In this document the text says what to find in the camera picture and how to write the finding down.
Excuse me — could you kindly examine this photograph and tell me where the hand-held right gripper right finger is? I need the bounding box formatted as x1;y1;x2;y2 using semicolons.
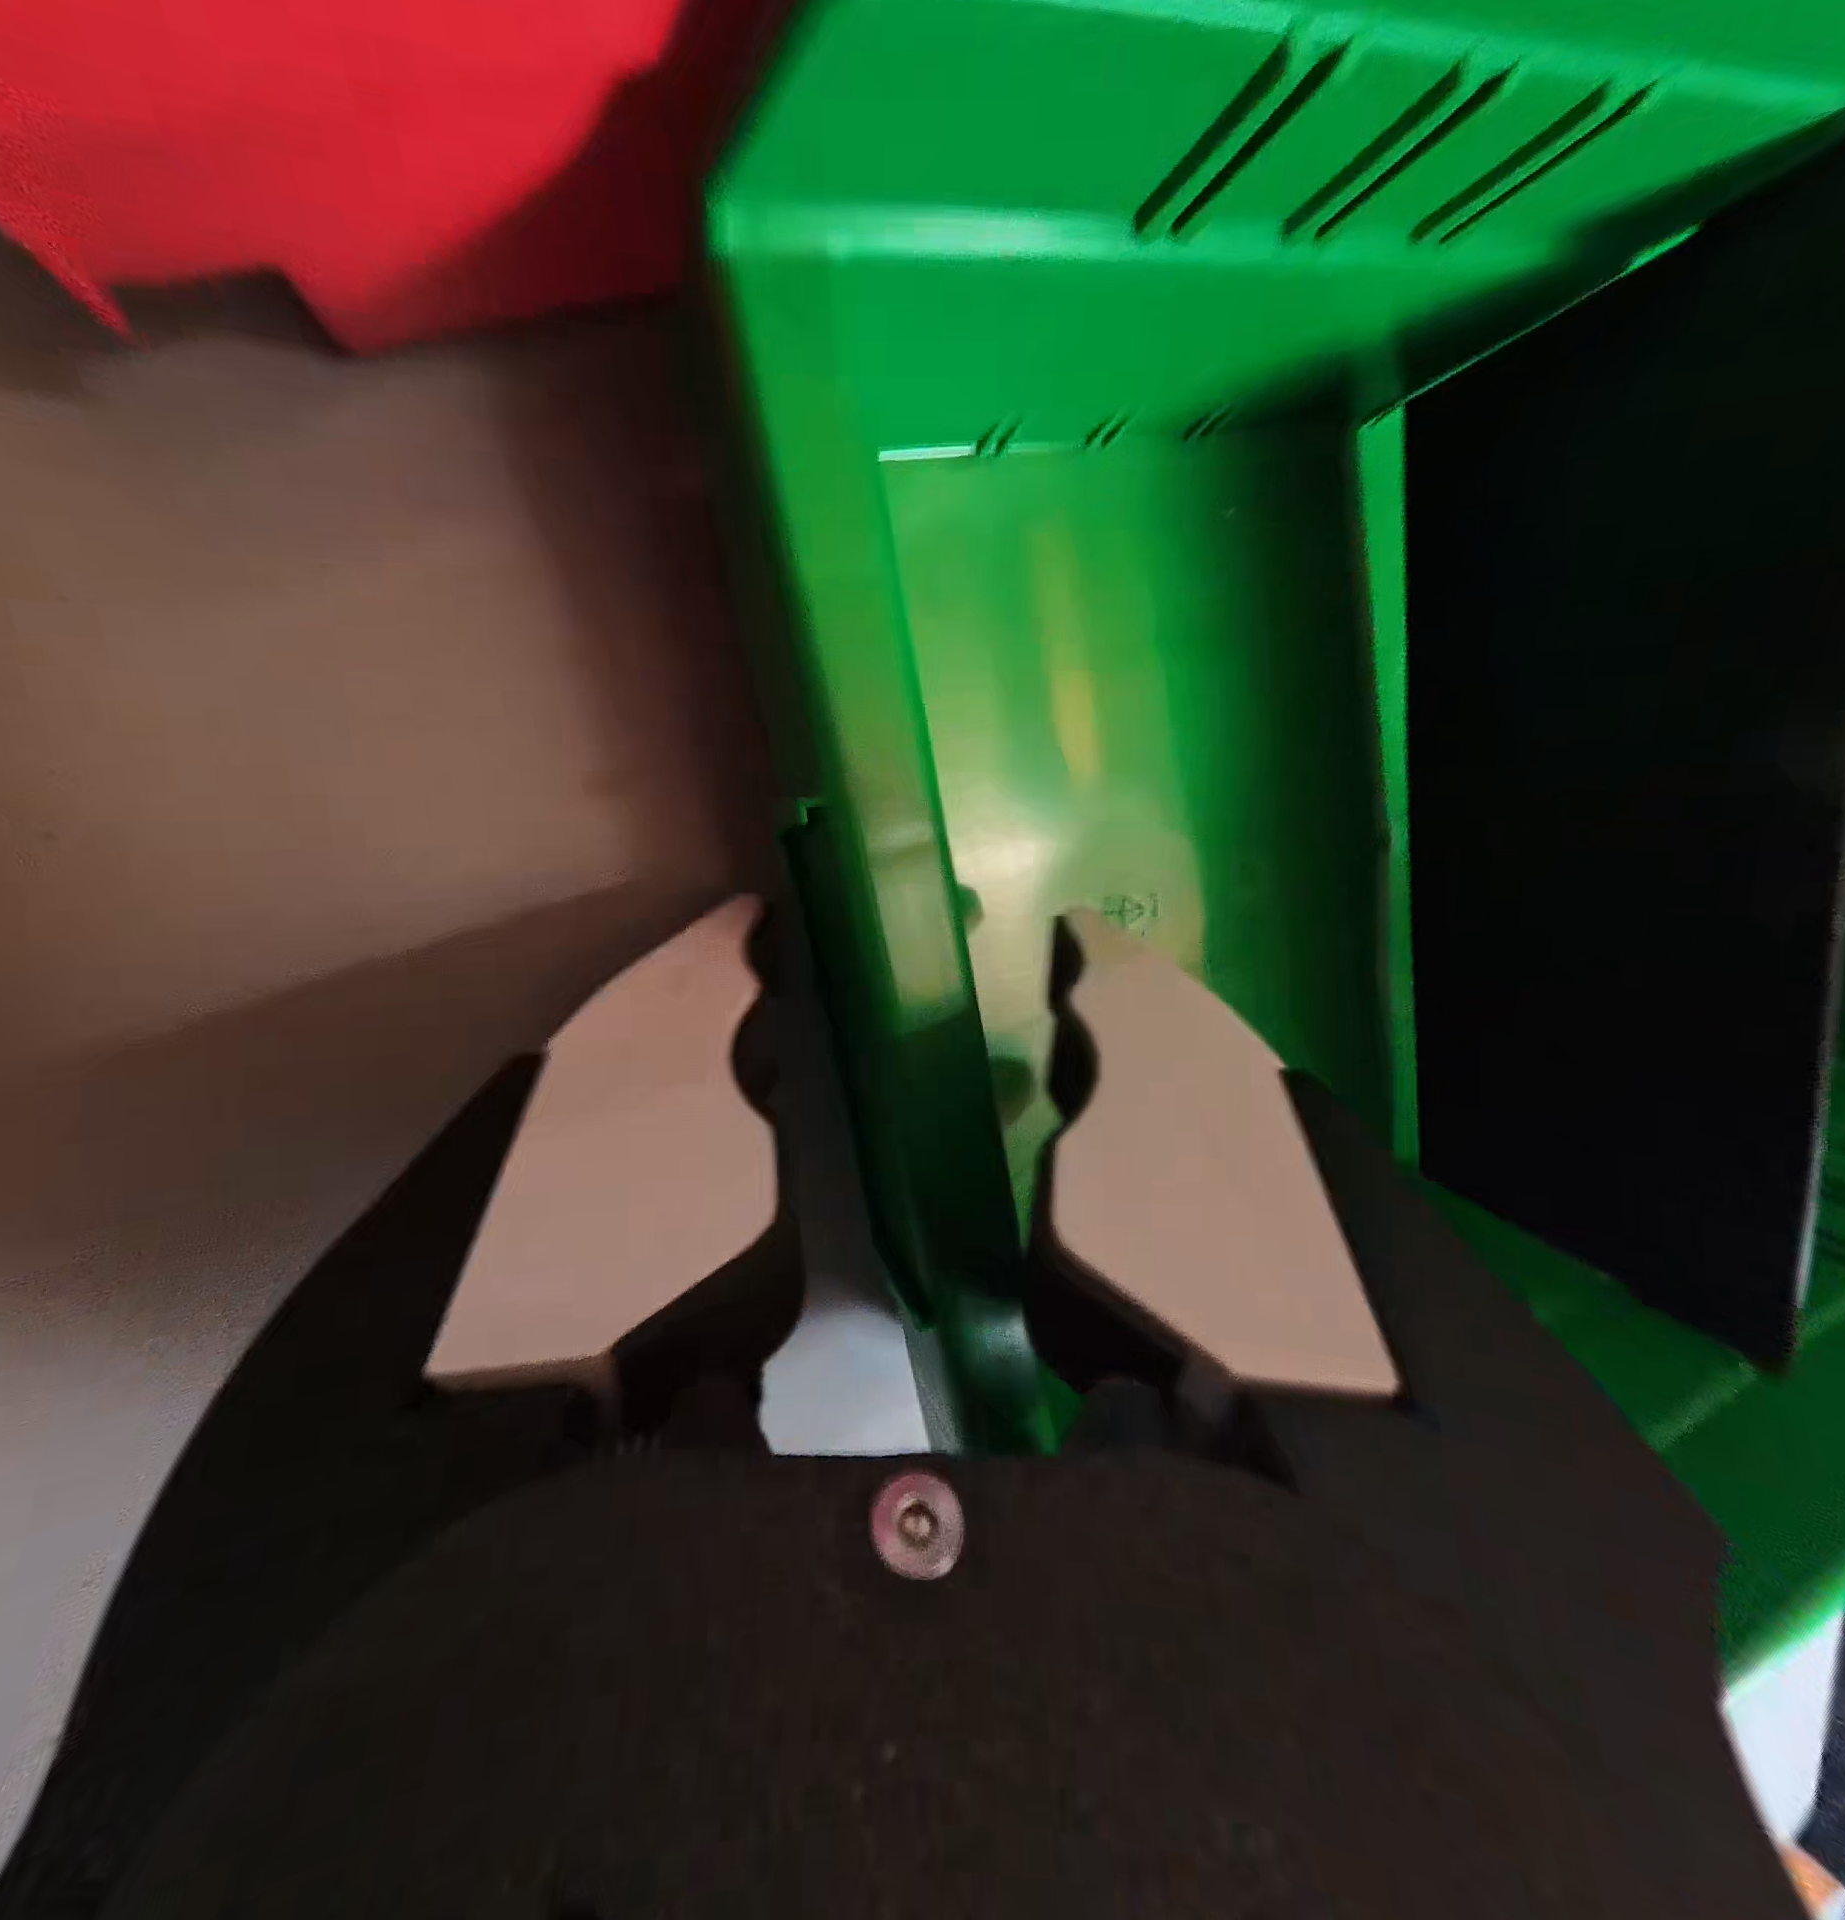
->
1027;903;1404;1400

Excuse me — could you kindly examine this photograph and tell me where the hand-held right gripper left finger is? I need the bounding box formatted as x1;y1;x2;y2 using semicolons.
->
425;894;804;1395

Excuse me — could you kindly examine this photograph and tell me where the red plastic bin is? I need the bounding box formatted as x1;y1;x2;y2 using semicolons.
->
0;0;808;358

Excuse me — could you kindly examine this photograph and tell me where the green plastic bin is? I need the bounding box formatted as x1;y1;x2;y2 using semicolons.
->
700;0;1845;1694

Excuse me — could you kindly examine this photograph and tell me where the black bin divider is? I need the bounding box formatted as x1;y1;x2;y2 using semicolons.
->
1401;145;1845;1374

